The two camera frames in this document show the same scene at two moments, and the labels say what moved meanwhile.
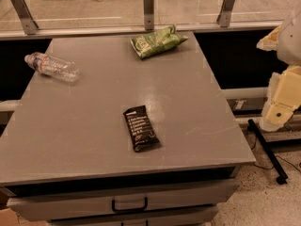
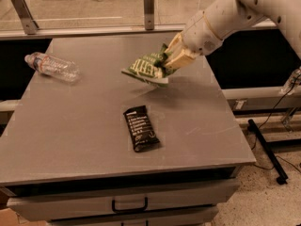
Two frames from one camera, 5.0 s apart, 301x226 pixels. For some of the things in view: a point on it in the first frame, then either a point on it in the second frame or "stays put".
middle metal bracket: x=149 y=8 stays put
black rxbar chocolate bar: x=140 y=128 stays put
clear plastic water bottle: x=54 y=66 stays put
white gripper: x=291 y=41 → x=198 y=34
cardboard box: x=9 y=217 stays put
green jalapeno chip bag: x=156 y=41 → x=151 y=67
